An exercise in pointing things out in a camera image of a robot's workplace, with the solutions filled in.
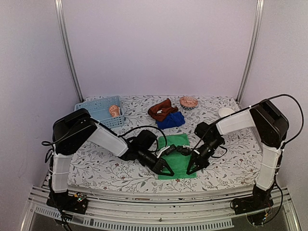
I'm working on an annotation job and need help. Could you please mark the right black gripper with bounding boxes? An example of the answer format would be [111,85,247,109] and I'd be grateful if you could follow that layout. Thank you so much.
[188,138,223,175]

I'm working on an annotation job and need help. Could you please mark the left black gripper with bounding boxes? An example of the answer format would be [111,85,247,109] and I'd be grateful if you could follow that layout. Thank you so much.
[137,148,174,177]

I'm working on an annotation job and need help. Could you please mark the green towel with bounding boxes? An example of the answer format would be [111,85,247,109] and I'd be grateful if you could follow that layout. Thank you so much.
[158,133,197,181]

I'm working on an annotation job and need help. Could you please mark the orange bunny towel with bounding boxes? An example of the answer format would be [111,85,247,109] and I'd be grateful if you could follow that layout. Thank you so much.
[109,105,121,117]

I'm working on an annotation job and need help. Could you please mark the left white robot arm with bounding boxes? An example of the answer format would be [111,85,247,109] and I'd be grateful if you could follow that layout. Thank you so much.
[50,108,174,209]

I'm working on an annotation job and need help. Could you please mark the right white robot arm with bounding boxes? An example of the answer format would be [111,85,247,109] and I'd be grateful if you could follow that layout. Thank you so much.
[187,100,289,191]

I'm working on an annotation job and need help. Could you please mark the blue towel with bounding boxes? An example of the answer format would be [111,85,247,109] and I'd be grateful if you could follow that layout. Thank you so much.
[156,112,185,129]

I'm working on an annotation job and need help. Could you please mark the dark red towel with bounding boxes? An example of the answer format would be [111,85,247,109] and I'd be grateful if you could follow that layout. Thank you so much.
[148,98,179,122]

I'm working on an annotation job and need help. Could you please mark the white bowl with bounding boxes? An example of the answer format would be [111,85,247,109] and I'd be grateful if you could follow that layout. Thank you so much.
[218,107,235,118]

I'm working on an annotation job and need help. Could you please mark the red patterned bowl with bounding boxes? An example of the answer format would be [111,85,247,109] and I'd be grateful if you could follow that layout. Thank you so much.
[180,96,198,110]

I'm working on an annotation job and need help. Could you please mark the light blue plastic basket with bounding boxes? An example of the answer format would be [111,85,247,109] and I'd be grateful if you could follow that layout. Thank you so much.
[74,96,125,128]

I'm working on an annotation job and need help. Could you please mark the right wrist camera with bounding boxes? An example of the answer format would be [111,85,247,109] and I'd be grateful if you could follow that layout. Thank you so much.
[176,145,200,156]

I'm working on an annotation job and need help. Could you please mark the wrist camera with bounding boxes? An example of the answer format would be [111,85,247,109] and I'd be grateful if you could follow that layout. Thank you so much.
[157,144,177,158]
[176,145,200,156]

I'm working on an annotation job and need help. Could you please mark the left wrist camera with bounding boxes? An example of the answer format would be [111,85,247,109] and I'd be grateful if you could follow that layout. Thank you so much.
[157,144,177,158]

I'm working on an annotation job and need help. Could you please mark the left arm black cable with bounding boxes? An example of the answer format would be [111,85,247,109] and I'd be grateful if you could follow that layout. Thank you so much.
[41,117,168,154]

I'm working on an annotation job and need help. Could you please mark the front aluminium rail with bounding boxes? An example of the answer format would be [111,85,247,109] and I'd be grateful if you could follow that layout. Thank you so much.
[21,186,303,231]

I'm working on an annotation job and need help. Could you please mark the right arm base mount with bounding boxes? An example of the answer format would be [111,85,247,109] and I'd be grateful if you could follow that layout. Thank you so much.
[230,186,274,226]

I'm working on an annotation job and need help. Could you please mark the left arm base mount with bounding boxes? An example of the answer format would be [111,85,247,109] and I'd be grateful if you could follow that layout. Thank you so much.
[46,191,89,215]

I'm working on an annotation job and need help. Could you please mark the right aluminium frame post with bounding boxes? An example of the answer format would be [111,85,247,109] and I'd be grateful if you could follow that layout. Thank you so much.
[236,0,264,104]

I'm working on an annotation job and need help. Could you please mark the aluminium frame post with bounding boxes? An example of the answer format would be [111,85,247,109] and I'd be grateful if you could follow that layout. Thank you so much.
[54,0,84,103]
[236,0,264,104]

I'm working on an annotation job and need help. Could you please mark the left aluminium frame post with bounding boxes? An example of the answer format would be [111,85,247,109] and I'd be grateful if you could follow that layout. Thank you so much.
[54,0,84,103]

